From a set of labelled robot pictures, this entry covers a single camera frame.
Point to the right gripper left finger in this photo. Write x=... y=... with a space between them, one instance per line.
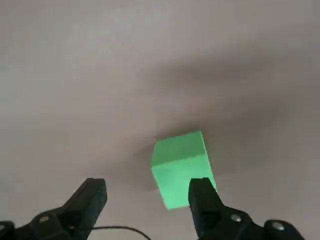
x=75 y=215

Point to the green square foam block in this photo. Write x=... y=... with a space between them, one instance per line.
x=180 y=162

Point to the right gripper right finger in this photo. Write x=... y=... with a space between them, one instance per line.
x=215 y=220

